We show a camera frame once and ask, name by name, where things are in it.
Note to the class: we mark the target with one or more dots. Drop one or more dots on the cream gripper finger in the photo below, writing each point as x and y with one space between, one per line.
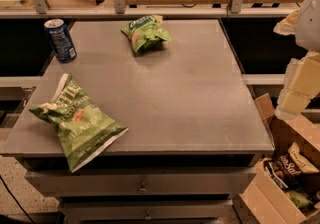
287 26
301 85

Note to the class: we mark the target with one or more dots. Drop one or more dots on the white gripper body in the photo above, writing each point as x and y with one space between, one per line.
309 23

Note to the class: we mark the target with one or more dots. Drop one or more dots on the green jalapeno chip bag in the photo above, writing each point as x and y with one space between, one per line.
83 129

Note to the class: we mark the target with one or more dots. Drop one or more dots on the yellow snack bag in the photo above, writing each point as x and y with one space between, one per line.
303 163

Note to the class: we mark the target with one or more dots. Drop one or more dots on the dark sea salt chip bag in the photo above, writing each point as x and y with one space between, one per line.
283 171

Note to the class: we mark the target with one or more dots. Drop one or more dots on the green snack bag in box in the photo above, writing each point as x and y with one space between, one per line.
301 200

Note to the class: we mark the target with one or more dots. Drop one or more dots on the small green chip bag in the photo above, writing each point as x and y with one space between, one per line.
145 32

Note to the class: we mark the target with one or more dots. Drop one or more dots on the open cardboard box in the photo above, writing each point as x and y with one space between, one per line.
268 203

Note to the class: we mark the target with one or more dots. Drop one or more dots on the grey drawer cabinet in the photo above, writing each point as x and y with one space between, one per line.
194 132

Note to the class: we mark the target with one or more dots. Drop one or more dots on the blue soda can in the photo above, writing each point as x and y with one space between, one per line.
60 40

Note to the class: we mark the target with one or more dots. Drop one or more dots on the upper drawer handle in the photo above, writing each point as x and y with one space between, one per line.
142 188

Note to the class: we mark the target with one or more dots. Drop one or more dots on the drawer handle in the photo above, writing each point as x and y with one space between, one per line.
147 216
142 188

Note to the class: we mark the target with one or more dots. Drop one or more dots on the lower drawer handle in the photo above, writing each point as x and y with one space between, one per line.
147 216

